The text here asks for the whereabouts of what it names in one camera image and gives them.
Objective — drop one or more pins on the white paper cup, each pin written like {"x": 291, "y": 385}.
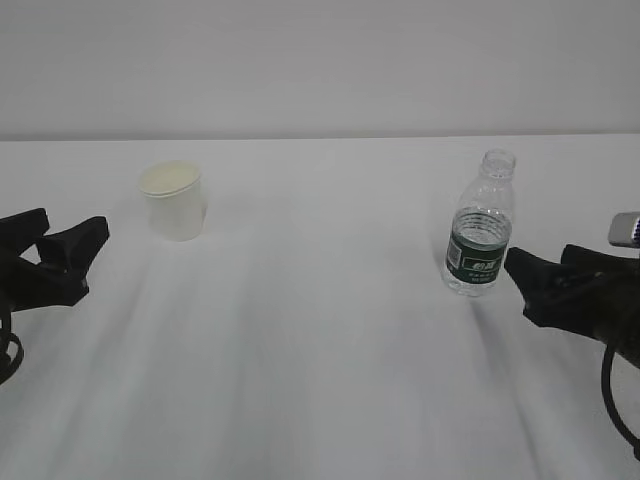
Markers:
{"x": 175, "y": 202}

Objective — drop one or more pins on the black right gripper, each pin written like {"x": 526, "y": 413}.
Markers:
{"x": 589, "y": 294}

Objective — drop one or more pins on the clear green-label water bottle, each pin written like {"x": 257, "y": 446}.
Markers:
{"x": 481, "y": 227}

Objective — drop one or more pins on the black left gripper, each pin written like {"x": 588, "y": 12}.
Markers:
{"x": 65, "y": 259}

